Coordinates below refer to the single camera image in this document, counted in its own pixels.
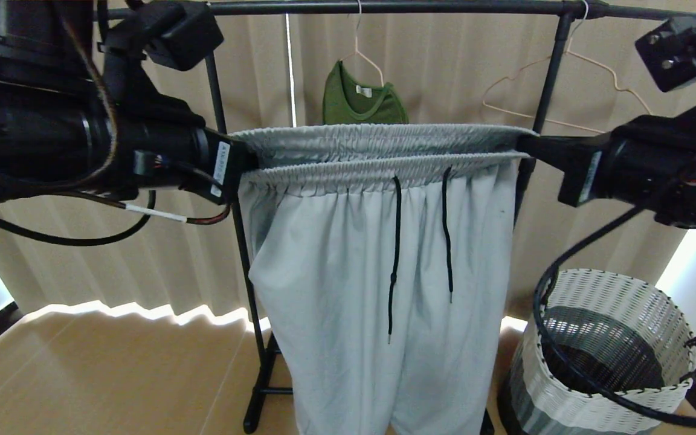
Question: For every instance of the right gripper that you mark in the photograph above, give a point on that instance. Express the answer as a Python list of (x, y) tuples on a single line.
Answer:
[(644, 157)]

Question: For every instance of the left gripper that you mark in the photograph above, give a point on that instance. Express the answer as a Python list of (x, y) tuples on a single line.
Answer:
[(34, 133)]

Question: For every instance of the green printed shirt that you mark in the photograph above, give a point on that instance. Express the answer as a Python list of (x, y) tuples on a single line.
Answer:
[(354, 109)]

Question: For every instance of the pink clothes hanger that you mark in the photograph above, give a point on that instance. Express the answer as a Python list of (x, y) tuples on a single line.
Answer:
[(357, 45), (596, 63)]

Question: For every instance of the pale grey garment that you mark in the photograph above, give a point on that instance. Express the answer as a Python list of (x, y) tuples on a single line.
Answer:
[(354, 272)]

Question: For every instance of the white laundry basket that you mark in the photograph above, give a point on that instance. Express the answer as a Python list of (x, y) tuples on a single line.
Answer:
[(614, 302)]

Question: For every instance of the black clothes rack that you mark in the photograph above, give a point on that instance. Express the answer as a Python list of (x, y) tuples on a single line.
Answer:
[(444, 6)]

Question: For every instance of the beige curtain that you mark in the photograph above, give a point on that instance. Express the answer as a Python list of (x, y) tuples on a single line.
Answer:
[(444, 72)]

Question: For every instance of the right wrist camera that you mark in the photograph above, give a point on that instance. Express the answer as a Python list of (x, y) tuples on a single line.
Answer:
[(674, 54)]

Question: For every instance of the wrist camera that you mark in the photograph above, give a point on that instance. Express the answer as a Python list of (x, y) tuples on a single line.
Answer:
[(674, 54), (185, 36)]

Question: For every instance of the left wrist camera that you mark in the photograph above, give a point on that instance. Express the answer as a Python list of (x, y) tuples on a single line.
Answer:
[(185, 36)]

